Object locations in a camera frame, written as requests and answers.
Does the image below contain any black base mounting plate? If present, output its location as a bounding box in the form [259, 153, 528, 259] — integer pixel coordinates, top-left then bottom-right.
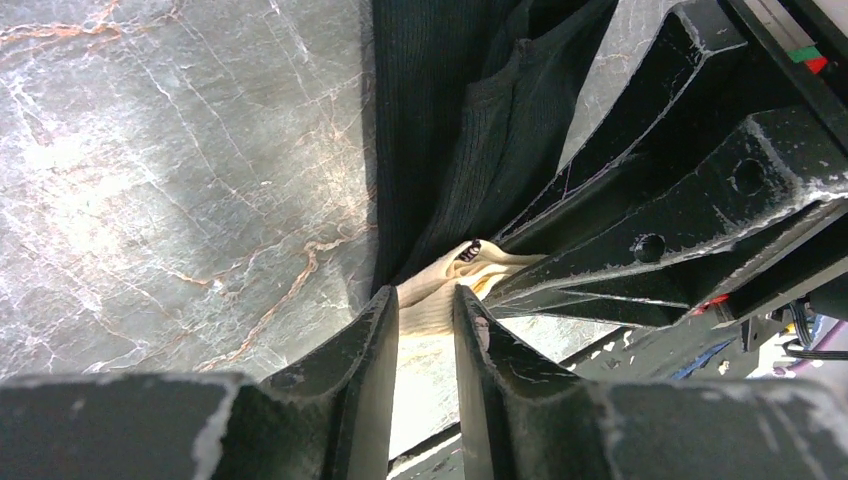
[387, 311, 796, 480]

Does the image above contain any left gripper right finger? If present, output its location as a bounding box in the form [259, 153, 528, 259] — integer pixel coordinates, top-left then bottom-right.
[453, 286, 590, 479]

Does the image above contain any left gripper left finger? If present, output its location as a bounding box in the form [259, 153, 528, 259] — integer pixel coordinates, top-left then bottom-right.
[260, 286, 399, 479]

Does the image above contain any black underwear beige waistband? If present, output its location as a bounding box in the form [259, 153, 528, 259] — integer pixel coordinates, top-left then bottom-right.
[372, 1, 617, 337]

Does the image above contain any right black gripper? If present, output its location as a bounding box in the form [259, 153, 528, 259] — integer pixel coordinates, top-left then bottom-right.
[486, 1, 847, 328]

